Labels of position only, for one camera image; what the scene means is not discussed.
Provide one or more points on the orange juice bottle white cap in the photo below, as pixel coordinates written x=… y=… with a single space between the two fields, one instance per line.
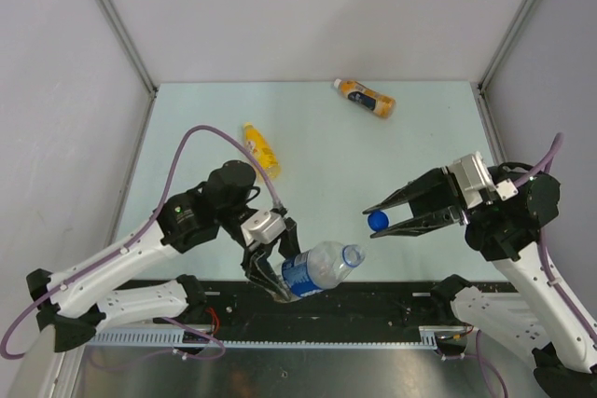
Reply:
x=376 y=103

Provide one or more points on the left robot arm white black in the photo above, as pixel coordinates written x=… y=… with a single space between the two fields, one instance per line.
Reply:
x=81 y=302

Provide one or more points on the clear water bottle blue label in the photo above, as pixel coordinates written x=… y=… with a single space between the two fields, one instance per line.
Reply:
x=322 y=268

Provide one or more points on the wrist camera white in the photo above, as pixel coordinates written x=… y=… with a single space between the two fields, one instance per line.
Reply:
x=263 y=227
x=475 y=184

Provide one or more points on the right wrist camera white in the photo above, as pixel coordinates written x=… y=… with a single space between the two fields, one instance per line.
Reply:
x=475 y=184

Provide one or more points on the grey slotted cable duct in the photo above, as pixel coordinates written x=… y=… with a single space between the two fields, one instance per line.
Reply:
x=175 y=337

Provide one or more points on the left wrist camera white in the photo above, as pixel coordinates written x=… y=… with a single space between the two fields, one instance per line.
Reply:
x=263 y=227

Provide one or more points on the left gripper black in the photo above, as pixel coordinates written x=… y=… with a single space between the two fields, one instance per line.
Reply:
x=257 y=267

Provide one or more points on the blue bottle cap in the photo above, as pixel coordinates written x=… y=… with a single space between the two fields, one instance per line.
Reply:
x=378 y=221

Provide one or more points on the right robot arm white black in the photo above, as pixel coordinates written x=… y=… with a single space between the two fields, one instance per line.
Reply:
x=504 y=209

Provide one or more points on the yellow juice bottle yellow cap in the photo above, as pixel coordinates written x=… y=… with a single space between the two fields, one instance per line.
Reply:
x=261 y=151

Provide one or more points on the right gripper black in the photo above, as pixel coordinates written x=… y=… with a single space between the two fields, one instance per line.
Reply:
x=433 y=198

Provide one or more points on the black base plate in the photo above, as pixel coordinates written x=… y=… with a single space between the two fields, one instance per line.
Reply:
x=354 y=311

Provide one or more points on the right aluminium corner post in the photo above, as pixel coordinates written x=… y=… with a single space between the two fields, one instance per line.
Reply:
x=516 y=26

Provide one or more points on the aluminium corner post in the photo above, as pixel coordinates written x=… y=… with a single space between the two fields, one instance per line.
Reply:
x=516 y=26
x=124 y=39

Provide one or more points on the left aluminium corner post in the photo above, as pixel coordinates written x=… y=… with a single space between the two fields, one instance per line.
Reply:
x=124 y=39

